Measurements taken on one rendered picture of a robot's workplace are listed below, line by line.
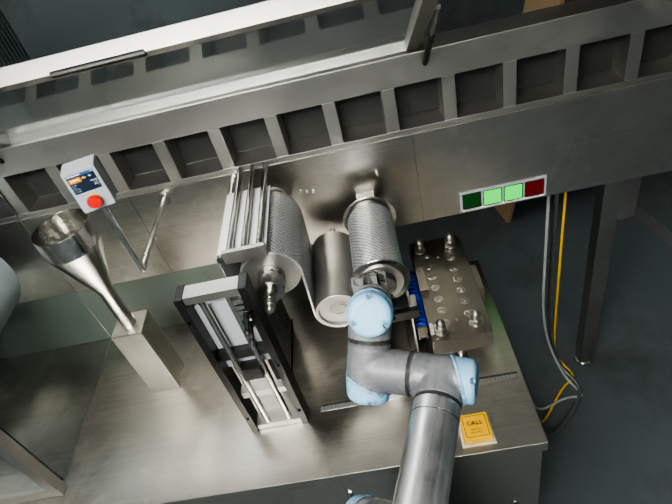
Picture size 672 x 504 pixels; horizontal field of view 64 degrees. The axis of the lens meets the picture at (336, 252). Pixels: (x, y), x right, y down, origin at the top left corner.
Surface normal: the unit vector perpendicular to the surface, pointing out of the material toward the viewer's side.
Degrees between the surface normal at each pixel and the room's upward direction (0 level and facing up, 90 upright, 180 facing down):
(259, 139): 90
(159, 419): 0
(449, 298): 0
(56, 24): 90
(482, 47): 90
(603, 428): 0
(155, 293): 90
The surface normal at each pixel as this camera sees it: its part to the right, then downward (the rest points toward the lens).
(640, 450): -0.22, -0.72
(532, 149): 0.06, 0.66
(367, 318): -0.09, 0.04
